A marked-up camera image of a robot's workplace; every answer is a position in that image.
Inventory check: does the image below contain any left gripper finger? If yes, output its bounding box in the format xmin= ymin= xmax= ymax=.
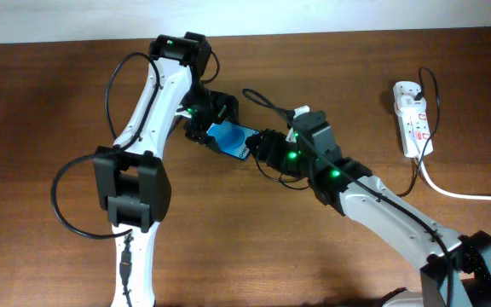
xmin=215 ymin=102 xmax=239 ymax=125
xmin=185 ymin=127 xmax=220 ymax=154

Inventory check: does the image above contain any blue screen Galaxy smartphone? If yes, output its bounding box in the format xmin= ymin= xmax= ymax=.
xmin=207 ymin=121 xmax=259 ymax=161

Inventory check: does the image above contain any black USB charging cable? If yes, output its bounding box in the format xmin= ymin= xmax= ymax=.
xmin=253 ymin=67 xmax=441 ymax=198

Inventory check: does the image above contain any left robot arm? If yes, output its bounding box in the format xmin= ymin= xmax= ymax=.
xmin=94 ymin=32 xmax=239 ymax=306

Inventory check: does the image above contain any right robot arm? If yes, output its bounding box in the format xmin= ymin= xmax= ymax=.
xmin=245 ymin=112 xmax=491 ymax=306

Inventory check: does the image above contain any white power strip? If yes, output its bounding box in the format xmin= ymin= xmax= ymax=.
xmin=393 ymin=81 xmax=433 ymax=159

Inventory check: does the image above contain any white power strip cord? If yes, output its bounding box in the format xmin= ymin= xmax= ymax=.
xmin=417 ymin=156 xmax=491 ymax=204

